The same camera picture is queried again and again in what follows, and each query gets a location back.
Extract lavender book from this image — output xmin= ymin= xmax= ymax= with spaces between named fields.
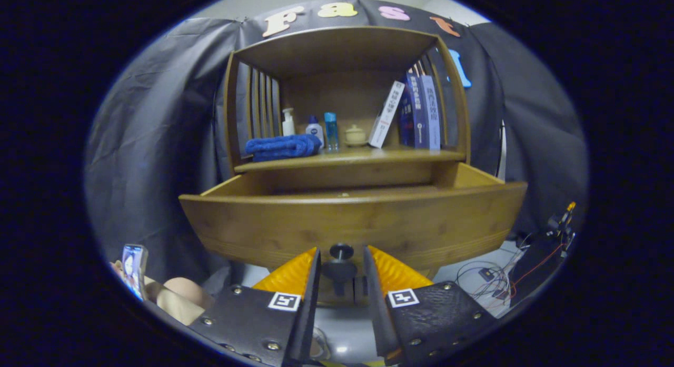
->
xmin=420 ymin=75 xmax=442 ymax=150

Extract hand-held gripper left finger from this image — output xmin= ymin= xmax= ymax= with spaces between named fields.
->
xmin=187 ymin=246 xmax=323 ymax=367

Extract beige lidded tea cup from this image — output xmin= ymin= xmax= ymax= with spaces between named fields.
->
xmin=345 ymin=124 xmax=368 ymax=147

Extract black drawer knob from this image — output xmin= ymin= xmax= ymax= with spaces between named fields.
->
xmin=321 ymin=243 xmax=359 ymax=283

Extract white book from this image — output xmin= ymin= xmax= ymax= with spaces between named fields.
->
xmin=368 ymin=81 xmax=405 ymax=148

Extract white bottle with blue cap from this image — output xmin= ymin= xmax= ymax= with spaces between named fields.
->
xmin=306 ymin=115 xmax=324 ymax=146

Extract wooden countertop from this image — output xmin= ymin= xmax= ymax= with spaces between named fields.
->
xmin=234 ymin=145 xmax=467 ymax=173

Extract clear blue bottle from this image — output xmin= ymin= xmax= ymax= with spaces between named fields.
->
xmin=324 ymin=112 xmax=340 ymax=151

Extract dark blue book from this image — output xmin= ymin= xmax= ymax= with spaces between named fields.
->
xmin=399 ymin=73 xmax=427 ymax=149

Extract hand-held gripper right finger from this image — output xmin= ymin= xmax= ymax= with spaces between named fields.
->
xmin=362 ymin=245 xmax=498 ymax=366

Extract orange and black device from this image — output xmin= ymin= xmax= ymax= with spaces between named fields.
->
xmin=548 ymin=201 xmax=577 ymax=257

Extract smartphone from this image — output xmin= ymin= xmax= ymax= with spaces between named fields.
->
xmin=121 ymin=244 xmax=150 ymax=302

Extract wooden cabinet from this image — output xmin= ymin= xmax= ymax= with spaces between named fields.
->
xmin=224 ymin=26 xmax=472 ymax=307

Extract blue folded towel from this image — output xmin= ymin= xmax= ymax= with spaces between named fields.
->
xmin=245 ymin=134 xmax=323 ymax=163

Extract tangle of thin cables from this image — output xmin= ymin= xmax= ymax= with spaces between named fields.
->
xmin=455 ymin=249 xmax=527 ymax=302

